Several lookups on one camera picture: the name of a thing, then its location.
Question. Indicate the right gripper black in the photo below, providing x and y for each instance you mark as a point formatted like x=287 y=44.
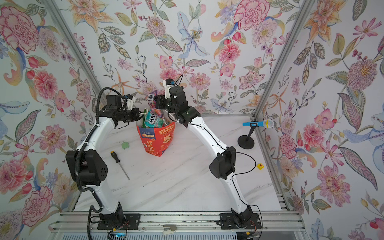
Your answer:
x=161 y=102

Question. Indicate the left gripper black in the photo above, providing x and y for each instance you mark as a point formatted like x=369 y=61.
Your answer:
x=134 y=116

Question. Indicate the teal snack packet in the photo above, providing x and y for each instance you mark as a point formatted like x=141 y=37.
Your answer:
x=155 y=119

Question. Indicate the red paper gift bag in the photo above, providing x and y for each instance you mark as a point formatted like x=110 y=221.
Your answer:
x=156 y=140

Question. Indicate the magenta striped snack packet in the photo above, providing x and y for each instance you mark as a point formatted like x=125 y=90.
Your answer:
x=151 y=98

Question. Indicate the green snack packet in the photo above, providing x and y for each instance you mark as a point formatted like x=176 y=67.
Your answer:
x=145 y=115

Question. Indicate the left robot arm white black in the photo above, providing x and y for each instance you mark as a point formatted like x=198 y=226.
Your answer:
x=87 y=167

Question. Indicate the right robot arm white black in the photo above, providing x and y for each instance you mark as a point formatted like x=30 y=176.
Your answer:
x=224 y=157

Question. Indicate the small green toy piece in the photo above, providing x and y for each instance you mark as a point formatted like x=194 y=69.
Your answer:
x=125 y=145

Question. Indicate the small yellow toy block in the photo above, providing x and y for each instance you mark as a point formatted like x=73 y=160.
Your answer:
x=260 y=166

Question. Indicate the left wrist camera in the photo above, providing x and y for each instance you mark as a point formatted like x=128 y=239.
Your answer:
x=130 y=100

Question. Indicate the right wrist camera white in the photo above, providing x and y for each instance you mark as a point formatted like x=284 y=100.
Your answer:
x=168 y=84

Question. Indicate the black handled screwdriver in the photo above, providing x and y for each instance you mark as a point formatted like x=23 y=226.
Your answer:
x=118 y=161

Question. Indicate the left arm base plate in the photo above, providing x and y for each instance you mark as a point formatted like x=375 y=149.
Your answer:
x=125 y=222

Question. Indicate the aluminium mounting rail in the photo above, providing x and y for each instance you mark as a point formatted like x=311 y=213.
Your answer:
x=265 y=221

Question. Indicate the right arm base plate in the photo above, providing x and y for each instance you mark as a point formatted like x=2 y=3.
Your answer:
x=231 y=222

